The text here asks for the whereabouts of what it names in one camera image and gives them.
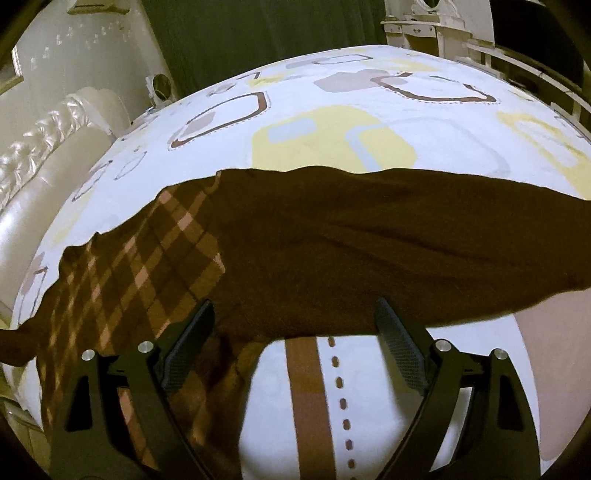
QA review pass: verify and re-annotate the patterned white bed sheet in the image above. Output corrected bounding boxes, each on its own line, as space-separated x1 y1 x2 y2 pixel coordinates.
9 44 591 480

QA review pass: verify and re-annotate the white tufted leather headboard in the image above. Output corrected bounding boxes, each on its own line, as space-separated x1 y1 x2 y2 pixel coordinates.
0 88 132 324

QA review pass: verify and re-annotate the brown plaid sweater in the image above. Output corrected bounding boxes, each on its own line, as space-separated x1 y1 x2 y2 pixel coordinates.
0 167 591 480

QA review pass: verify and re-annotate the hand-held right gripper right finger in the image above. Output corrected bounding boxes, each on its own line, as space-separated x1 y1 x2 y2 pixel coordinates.
373 298 541 480

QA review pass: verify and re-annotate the white dresser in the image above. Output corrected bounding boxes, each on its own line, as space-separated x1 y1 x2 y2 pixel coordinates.
381 0 591 134

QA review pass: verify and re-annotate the green curtain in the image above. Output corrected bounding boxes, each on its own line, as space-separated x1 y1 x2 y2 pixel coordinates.
141 0 389 95

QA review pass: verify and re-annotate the small round mirror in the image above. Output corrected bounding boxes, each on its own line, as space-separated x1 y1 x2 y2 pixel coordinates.
145 73 177 104

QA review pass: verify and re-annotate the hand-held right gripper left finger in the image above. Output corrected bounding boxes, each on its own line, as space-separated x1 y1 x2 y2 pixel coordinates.
50 299 241 480

